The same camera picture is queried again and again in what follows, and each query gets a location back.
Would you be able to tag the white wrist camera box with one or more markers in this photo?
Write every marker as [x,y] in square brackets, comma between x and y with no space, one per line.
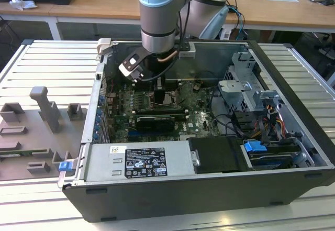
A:
[131,67]

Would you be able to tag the silver power supply with label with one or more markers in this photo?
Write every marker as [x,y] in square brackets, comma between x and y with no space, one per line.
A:
[104,163]

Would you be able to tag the black RAM slot white clips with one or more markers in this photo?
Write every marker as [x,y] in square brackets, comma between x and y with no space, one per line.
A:
[162,110]
[171,86]
[171,81]

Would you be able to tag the silver metal drive cage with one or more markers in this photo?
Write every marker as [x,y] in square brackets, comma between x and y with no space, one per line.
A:
[240,89]

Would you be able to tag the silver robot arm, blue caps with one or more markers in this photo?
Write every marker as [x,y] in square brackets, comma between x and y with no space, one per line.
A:
[157,11]

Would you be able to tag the grey parts rack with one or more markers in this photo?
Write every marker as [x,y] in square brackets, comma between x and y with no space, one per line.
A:
[31,136]

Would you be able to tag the blue disk carrier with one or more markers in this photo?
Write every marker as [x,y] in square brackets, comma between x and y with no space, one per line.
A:
[254,146]

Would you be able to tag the black PC case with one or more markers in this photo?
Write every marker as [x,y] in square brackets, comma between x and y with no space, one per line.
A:
[183,202]

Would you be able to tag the crumpled white paper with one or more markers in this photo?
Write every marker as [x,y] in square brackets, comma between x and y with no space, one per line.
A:
[22,2]

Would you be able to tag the black graphics card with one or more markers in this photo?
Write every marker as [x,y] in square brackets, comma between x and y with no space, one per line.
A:
[155,123]

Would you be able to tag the black plastic shroud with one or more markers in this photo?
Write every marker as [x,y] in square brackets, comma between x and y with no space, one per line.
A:
[217,155]

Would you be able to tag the blue case latch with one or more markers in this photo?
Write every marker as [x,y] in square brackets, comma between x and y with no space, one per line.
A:
[65,166]

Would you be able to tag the green motherboard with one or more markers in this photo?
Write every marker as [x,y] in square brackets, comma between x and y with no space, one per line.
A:
[199,121]

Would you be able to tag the CPU socket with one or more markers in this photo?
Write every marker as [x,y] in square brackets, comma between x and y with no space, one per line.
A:
[168,102]

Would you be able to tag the wooden desk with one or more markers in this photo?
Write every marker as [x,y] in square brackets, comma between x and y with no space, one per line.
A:
[91,8]

